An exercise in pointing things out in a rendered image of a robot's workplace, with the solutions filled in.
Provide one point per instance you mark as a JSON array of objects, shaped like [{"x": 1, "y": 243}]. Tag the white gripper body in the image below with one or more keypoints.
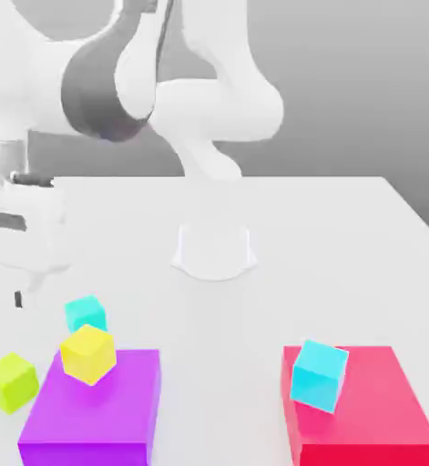
[{"x": 35, "y": 233}]

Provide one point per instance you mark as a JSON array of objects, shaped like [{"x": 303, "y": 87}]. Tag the large red box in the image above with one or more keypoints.
[{"x": 374, "y": 407}]

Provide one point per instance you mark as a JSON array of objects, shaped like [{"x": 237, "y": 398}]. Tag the large purple box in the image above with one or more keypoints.
[{"x": 90, "y": 422}]

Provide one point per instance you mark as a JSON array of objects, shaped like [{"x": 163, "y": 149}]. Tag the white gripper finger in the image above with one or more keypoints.
[{"x": 32, "y": 282}]

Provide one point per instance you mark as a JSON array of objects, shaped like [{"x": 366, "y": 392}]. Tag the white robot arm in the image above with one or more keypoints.
[{"x": 214, "y": 109}]

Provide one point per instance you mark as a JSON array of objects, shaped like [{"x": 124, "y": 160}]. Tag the small cyan cube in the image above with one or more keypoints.
[{"x": 319, "y": 375}]

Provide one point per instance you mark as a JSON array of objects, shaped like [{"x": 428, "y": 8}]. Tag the small lime green cube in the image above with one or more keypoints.
[{"x": 10, "y": 384}]

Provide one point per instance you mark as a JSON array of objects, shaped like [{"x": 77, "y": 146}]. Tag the small yellow cube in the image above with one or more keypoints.
[{"x": 88, "y": 355}]

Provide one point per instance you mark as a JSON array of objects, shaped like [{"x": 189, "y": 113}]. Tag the small teal cube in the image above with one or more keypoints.
[{"x": 84, "y": 311}]

